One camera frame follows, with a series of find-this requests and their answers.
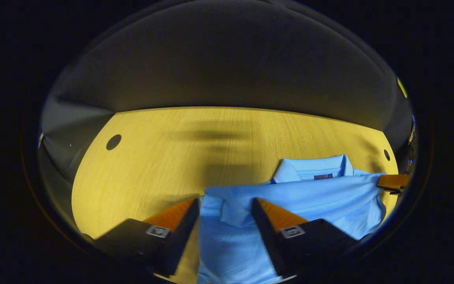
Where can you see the black backdrop cloth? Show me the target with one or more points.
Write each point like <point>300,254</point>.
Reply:
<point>227,59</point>

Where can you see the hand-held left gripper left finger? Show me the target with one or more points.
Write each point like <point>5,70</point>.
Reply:
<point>181,232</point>

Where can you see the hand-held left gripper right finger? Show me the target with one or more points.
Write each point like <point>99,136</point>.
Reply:
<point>268,236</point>

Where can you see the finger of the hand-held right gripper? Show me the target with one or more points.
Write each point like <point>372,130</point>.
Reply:
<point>392,181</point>

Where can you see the light blue polo T-shirt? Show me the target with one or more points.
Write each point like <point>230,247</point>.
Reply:
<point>309,197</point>

